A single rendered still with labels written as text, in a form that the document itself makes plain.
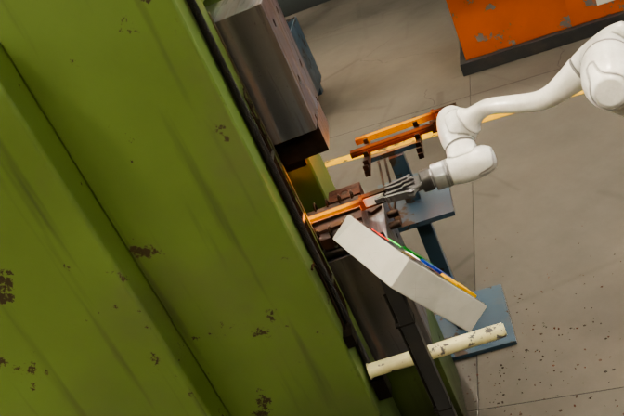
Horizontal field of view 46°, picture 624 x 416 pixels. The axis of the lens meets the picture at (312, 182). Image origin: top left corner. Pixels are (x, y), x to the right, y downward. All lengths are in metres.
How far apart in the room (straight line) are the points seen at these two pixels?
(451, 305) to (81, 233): 0.96
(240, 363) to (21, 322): 0.63
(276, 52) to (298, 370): 0.95
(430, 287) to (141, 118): 0.83
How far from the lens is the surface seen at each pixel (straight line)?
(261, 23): 2.08
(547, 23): 5.86
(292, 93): 2.14
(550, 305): 3.38
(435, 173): 2.42
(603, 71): 2.02
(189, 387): 2.25
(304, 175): 2.68
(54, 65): 1.94
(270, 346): 2.25
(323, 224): 2.47
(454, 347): 2.35
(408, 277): 1.75
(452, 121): 2.49
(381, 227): 2.47
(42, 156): 1.93
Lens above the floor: 2.13
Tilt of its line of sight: 24 degrees down
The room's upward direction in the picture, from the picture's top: 25 degrees counter-clockwise
